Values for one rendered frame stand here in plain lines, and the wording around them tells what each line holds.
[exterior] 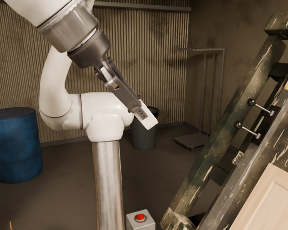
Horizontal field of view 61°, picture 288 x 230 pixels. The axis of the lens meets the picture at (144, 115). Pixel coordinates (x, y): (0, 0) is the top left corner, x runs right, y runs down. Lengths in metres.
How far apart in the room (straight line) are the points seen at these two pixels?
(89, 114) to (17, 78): 3.66
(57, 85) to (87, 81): 3.88
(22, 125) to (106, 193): 2.66
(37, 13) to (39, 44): 4.01
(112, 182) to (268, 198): 0.65
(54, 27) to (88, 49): 0.06
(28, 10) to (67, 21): 0.05
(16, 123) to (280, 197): 2.99
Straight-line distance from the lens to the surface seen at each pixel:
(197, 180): 1.43
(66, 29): 0.41
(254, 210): 1.19
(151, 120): 0.54
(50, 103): 0.76
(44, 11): 0.41
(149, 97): 5.04
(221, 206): 1.26
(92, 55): 0.43
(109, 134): 0.86
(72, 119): 0.86
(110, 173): 0.90
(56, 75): 0.67
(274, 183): 1.18
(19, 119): 3.44
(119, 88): 0.44
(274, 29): 1.49
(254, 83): 1.46
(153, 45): 4.95
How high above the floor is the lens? 1.81
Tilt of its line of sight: 17 degrees down
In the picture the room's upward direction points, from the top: straight up
